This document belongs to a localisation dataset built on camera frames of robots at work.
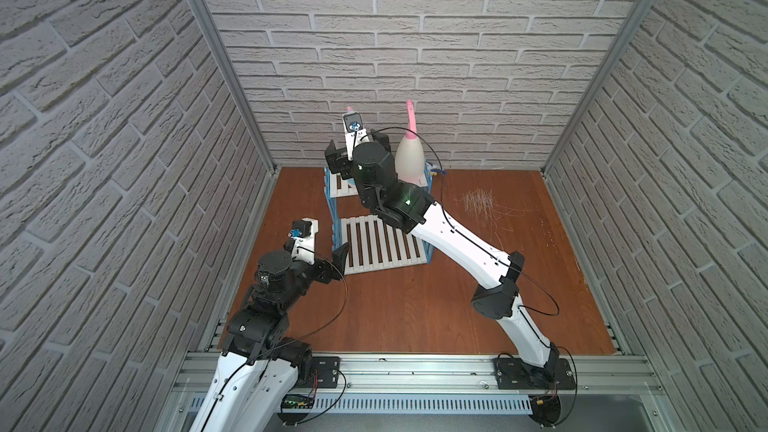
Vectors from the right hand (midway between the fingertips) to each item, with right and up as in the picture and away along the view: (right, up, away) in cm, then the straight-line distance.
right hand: (339, 144), depth 64 cm
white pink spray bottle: (+16, -1, +10) cm, 19 cm away
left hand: (-3, -20, +5) cm, 21 cm away
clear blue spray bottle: (+28, -2, +52) cm, 60 cm away
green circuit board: (-12, -62, +7) cm, 64 cm away
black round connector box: (+49, -63, +6) cm, 79 cm away
